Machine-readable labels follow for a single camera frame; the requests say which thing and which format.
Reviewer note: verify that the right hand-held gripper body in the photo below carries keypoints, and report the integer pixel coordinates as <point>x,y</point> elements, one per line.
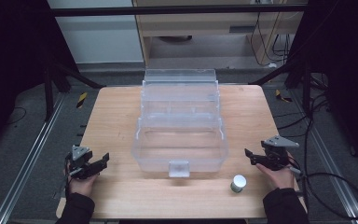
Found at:
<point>276,149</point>

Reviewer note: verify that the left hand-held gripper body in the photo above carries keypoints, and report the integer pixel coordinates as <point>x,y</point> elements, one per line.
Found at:
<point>80,156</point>

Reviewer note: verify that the person's left hand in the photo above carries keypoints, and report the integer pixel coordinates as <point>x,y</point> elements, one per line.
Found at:
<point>82,186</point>

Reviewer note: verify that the person's right hand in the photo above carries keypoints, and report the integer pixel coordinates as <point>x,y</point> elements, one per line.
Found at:
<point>279,179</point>

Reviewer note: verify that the small white round object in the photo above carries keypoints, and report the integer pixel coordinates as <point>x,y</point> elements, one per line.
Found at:
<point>238,183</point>

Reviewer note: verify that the yellow black tape strip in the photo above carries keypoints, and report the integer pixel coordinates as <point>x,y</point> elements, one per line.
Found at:
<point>282,97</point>
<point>81,100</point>

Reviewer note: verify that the black metal stand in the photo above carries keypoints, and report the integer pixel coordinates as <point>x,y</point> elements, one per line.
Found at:
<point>48,90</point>
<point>306,87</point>

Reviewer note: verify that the clear plastic storage box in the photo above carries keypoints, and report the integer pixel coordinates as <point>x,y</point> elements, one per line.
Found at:
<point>180,133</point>

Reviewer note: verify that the white cabinet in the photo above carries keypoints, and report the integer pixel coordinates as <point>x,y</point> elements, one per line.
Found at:
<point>99,37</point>

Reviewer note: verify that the metal floor rail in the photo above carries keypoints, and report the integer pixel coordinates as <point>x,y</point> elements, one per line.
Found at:
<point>335,174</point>
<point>28,161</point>

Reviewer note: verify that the black horizontal frame bar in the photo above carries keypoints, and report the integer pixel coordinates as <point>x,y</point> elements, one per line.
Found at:
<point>180,10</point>

